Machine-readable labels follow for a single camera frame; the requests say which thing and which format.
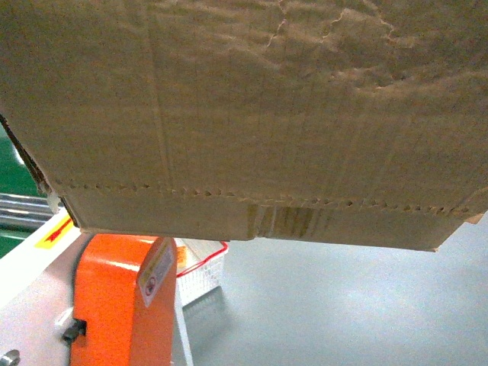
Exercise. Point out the white conveyor side frame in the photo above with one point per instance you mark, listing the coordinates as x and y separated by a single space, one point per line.
37 293

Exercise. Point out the brown cardboard box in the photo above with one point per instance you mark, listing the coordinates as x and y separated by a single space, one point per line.
346 122

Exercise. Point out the green curved conveyor belt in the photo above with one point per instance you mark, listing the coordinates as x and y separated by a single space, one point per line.
15 179

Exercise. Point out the orange conveyor motor cover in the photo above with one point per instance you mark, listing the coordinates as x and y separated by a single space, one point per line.
125 292

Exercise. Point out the steel conveyor rollers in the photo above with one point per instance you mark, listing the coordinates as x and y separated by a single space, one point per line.
24 213

